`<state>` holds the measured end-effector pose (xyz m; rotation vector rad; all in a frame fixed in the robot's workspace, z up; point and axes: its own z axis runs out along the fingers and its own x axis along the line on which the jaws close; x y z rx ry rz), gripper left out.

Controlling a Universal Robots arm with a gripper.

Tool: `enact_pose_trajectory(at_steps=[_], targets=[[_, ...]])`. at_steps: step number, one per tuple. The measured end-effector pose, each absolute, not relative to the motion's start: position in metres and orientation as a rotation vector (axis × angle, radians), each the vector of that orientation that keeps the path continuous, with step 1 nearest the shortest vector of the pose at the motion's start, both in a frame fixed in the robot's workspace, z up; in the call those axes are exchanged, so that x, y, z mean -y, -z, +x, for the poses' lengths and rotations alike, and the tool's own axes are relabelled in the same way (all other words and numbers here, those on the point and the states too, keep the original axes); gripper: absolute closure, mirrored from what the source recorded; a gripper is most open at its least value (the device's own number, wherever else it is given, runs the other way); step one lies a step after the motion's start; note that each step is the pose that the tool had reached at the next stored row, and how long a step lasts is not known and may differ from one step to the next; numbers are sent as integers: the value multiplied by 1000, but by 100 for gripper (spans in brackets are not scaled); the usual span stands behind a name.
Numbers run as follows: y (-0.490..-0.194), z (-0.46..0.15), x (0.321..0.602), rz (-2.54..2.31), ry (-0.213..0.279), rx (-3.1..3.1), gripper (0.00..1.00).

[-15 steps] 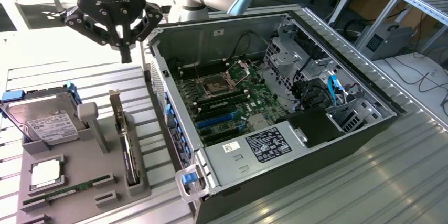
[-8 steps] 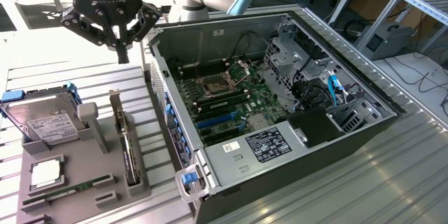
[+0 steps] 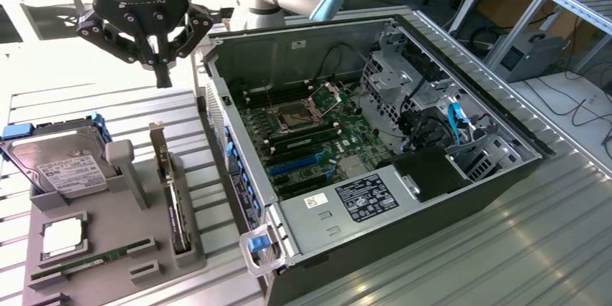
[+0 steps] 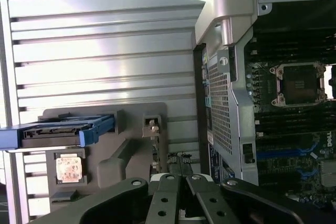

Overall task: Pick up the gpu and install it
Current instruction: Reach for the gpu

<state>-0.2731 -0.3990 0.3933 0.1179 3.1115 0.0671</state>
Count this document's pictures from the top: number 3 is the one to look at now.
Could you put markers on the grey black PC case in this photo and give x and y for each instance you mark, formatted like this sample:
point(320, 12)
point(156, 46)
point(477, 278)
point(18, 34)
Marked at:
point(248, 58)

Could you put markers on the hard disk blue caddy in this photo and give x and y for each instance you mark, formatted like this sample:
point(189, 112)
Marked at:
point(57, 162)

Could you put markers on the grey computer tower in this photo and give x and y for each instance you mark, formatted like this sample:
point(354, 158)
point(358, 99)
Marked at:
point(532, 58)

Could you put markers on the metal socket cover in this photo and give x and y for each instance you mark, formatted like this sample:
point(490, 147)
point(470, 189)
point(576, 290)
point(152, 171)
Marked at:
point(333, 86)

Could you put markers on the blue slot retention clip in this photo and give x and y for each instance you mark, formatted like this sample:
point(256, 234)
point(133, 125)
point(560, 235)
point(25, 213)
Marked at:
point(249, 190)
point(254, 204)
point(238, 165)
point(228, 148)
point(244, 177)

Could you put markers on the metal drive cage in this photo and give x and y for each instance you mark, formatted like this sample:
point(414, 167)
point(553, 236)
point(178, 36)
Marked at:
point(386, 80)

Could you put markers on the black plastic shroud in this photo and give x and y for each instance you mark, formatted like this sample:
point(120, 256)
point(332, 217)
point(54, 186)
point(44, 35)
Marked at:
point(420, 173)

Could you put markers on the metal disk bay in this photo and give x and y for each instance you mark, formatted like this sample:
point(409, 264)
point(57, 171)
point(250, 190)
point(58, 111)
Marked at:
point(497, 155)

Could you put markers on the installed RAM stick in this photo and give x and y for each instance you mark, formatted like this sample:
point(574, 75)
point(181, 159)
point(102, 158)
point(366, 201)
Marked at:
point(305, 144)

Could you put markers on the silver CPU chip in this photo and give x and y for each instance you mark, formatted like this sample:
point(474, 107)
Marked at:
point(61, 238)

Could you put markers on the green graphics card metal bracket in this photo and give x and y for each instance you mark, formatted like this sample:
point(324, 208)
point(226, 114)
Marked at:
point(164, 162)

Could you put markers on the green RAM stick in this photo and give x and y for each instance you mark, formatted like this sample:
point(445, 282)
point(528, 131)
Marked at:
point(94, 260)

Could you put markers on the CPU socket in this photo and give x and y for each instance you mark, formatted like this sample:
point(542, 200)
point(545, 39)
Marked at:
point(293, 118)

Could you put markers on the grey parts rack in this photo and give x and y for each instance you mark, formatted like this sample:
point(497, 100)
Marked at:
point(109, 220)

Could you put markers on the green motherboard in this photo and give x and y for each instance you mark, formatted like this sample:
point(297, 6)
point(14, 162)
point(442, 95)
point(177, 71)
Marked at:
point(356, 134)

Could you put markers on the silver chipset heatsink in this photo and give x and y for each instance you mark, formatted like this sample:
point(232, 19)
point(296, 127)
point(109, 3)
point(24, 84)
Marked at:
point(350, 168)

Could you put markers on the grey power supply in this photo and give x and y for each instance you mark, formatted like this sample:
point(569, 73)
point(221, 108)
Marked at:
point(329, 220)

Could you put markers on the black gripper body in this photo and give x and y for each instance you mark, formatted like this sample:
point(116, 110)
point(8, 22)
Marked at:
point(138, 5)

